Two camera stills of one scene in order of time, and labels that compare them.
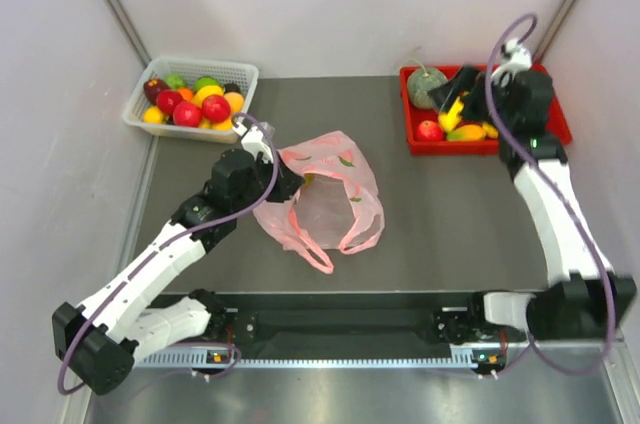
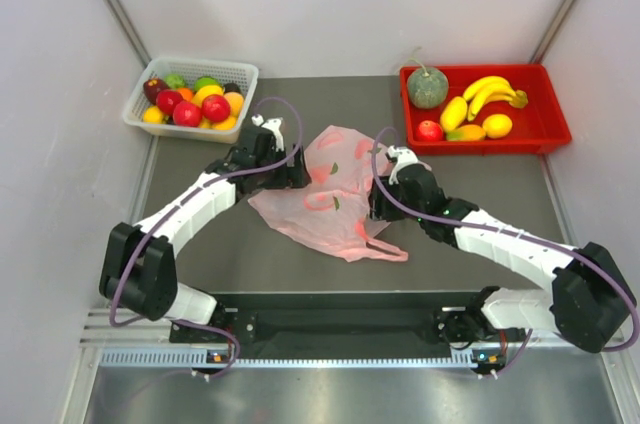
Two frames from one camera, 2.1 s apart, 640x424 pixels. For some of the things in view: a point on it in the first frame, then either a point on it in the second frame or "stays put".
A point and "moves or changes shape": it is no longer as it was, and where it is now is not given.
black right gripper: x=468 y=79 to x=379 y=205
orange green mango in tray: x=469 y=132 stays put
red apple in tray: x=429 y=131 stays put
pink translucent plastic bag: x=338 y=207 moves or changes shape
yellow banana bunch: x=448 y=120 moves or changes shape
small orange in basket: x=186 y=93 stays put
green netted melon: x=420 y=82 stays put
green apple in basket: x=205 y=81 stays put
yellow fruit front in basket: x=223 y=125 stays put
